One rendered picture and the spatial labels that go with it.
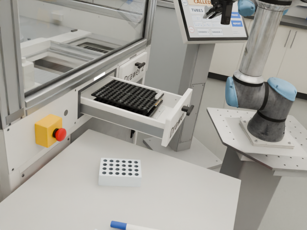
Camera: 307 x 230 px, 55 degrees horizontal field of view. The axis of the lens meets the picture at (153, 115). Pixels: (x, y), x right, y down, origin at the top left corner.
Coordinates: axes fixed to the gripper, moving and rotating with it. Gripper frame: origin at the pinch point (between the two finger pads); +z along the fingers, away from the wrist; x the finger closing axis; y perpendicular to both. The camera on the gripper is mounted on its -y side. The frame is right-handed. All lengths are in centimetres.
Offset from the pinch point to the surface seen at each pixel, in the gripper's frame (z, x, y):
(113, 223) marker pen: -41, 89, -78
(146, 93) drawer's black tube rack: -17, 58, -41
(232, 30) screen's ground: 15.0, -33.6, 0.2
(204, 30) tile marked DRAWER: 14.9, -10.0, 0.1
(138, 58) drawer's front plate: 5.7, 44.5, -18.6
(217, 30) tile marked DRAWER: 14.9, -20.1, 0.1
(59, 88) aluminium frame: -25, 92, -38
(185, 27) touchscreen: 14.9, 4.3, 2.0
